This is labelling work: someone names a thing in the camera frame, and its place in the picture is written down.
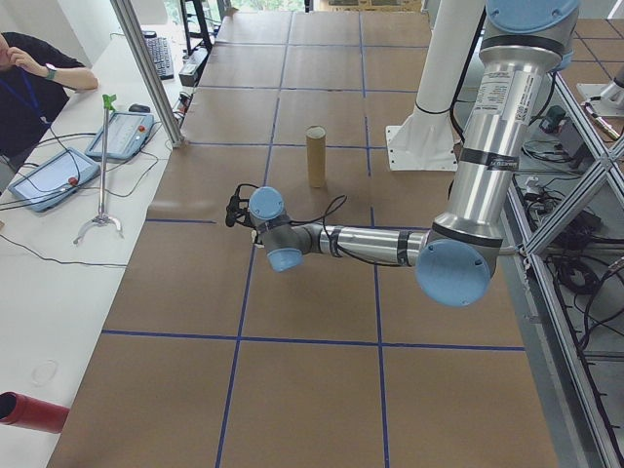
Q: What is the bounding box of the metal grabber with green handle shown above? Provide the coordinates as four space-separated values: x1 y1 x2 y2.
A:
72 93 126 245

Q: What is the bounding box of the person in black shirt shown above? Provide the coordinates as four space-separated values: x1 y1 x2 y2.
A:
0 31 87 170

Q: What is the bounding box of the grey electronics box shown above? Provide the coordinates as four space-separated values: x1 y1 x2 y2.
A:
560 118 595 171

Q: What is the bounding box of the red tube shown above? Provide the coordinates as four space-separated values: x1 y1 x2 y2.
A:
0 390 71 434

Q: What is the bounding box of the black device box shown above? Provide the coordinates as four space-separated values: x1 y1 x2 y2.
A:
177 50 210 88

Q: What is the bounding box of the brown cardboard tube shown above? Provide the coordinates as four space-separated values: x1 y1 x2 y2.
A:
305 125 328 189

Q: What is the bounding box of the person's left hand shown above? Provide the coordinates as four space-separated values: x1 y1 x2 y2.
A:
7 46 48 75

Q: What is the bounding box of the black cable along post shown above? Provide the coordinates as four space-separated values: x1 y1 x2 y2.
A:
447 7 488 147

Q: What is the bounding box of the blue teach pendant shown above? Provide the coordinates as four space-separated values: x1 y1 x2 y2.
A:
85 110 156 163
7 146 102 215

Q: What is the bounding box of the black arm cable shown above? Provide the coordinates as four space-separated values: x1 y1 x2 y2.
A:
232 182 415 268

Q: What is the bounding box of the person's left forearm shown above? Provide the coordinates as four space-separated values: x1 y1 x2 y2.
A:
53 65 99 92

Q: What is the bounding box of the aluminium frame post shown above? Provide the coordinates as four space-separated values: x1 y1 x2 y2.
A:
110 0 189 149

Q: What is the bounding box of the white post with base plate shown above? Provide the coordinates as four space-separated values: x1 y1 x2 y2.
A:
384 0 488 173

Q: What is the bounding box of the black desk cable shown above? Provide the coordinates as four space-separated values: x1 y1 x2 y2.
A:
0 232 129 269

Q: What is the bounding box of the white square base plate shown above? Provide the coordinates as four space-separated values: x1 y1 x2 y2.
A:
576 81 624 119

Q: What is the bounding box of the black metal rack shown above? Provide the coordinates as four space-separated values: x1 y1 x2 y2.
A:
179 0 230 55

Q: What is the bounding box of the black keyboard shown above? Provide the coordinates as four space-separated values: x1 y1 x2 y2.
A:
144 34 176 82

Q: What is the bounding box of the blue lanyard with badge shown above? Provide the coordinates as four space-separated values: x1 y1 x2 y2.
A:
0 67 53 126

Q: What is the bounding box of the teal device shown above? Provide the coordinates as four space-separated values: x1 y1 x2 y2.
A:
540 106 569 134

